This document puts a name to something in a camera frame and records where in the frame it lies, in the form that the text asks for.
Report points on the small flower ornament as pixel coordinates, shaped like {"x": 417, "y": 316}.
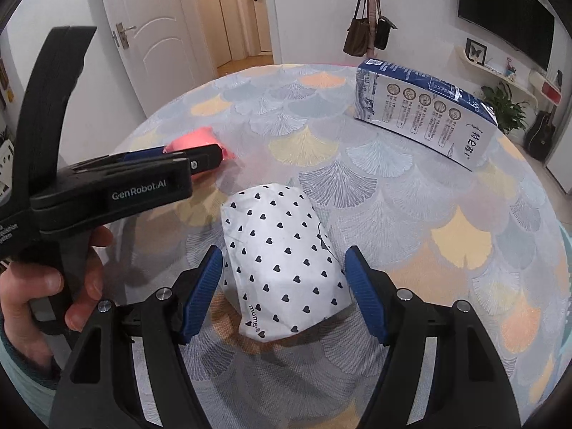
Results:
{"x": 509, "y": 67}

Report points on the black acoustic guitar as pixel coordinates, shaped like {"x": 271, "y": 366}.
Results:
{"x": 540, "y": 134}

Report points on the low white wall shelf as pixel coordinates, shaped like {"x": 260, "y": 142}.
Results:
{"x": 496, "y": 75}

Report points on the blue white milk carton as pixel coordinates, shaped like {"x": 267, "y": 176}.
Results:
{"x": 424, "y": 111}

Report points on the framed butterfly picture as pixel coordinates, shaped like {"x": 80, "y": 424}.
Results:
{"x": 476, "y": 51}

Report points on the white hallway door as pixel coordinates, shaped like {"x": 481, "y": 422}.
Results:
{"x": 252, "y": 9}

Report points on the black wall television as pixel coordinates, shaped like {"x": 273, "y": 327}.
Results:
{"x": 505, "y": 13}

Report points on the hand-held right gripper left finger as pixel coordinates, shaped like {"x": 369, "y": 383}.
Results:
{"x": 203, "y": 295}

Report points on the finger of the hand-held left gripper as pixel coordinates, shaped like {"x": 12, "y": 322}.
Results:
{"x": 143, "y": 154}
{"x": 208, "y": 156}

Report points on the white panel door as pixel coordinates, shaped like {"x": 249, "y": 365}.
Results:
{"x": 152, "y": 22}

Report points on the potted green plant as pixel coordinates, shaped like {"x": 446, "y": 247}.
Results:
{"x": 505, "y": 109}

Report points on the brown tote bag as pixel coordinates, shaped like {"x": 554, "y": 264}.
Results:
{"x": 357, "y": 35}

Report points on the white heart-print packet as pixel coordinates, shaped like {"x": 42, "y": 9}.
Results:
{"x": 281, "y": 263}

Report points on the black shoulder bag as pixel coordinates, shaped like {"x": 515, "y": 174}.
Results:
{"x": 383, "y": 31}

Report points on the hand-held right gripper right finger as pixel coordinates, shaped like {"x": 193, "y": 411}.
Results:
{"x": 366, "y": 295}

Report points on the fan-pattern tablecloth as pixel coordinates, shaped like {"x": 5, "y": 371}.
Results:
{"x": 357, "y": 210}

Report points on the person's left hand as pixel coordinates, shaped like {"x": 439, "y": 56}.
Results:
{"x": 27, "y": 290}

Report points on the white red wall drawer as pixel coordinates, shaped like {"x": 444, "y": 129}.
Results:
{"x": 547, "y": 89}

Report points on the person's left forearm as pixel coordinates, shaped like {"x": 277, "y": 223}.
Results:
{"x": 27, "y": 388}

